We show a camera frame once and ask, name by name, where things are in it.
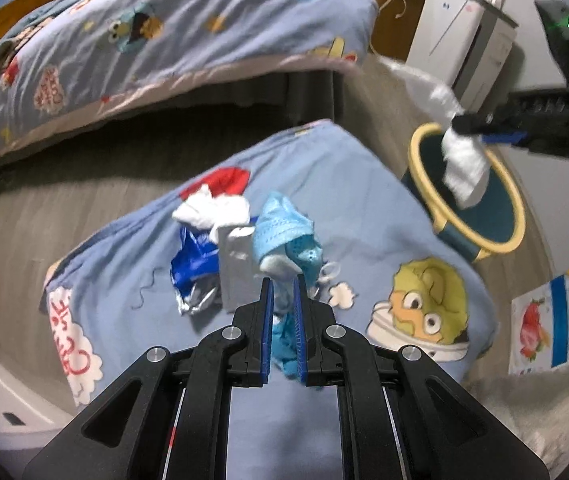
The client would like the white tissue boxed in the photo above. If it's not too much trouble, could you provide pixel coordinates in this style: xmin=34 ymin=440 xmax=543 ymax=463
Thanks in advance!
xmin=379 ymin=55 xmax=490 ymax=208
xmin=172 ymin=185 xmax=250 ymax=229

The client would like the blue silver foil wrapper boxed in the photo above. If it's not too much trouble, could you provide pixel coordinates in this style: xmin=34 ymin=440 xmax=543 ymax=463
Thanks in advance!
xmin=169 ymin=225 xmax=225 ymax=317

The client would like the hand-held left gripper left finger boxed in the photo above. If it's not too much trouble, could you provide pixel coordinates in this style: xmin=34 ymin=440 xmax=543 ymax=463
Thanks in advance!
xmin=22 ymin=276 xmax=272 ymax=480

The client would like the strawberry print carton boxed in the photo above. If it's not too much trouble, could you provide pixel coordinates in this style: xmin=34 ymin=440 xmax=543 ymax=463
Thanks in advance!
xmin=509 ymin=274 xmax=569 ymax=376

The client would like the yellow rimmed blue bin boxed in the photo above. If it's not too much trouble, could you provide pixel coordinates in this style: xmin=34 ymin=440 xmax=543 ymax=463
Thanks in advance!
xmin=399 ymin=122 xmax=526 ymax=263

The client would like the wooden headboard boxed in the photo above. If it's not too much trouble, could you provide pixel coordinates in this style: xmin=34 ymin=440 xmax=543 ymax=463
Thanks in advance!
xmin=0 ymin=0 xmax=72 ymax=86

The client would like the white air purifier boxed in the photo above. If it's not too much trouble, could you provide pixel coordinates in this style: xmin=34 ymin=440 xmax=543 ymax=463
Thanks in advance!
xmin=405 ymin=0 xmax=483 ymax=86

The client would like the dark bed base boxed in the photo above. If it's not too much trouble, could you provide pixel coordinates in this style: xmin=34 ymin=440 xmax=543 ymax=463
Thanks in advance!
xmin=0 ymin=67 xmax=338 ymax=181

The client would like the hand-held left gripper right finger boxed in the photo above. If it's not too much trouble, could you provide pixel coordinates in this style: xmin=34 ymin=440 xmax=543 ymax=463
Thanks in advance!
xmin=295 ymin=275 xmax=550 ymax=480

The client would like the white furniture panel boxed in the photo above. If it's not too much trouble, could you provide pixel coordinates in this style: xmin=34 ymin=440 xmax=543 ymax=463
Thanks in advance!
xmin=0 ymin=337 xmax=72 ymax=441

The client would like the light blue face mask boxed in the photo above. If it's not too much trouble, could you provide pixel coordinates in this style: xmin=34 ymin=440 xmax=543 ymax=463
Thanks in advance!
xmin=253 ymin=191 xmax=315 ymax=273

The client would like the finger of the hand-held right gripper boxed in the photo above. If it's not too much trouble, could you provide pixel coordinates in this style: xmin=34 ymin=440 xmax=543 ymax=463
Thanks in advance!
xmin=452 ymin=87 xmax=569 ymax=133
xmin=482 ymin=127 xmax=569 ymax=161

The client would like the silver pouch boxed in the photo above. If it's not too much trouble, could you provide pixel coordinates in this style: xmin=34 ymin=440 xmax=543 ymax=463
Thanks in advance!
xmin=217 ymin=225 xmax=266 ymax=312

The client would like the cyan face mask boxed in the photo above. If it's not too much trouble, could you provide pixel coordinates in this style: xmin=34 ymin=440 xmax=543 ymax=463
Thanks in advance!
xmin=269 ymin=234 xmax=340 ymax=381

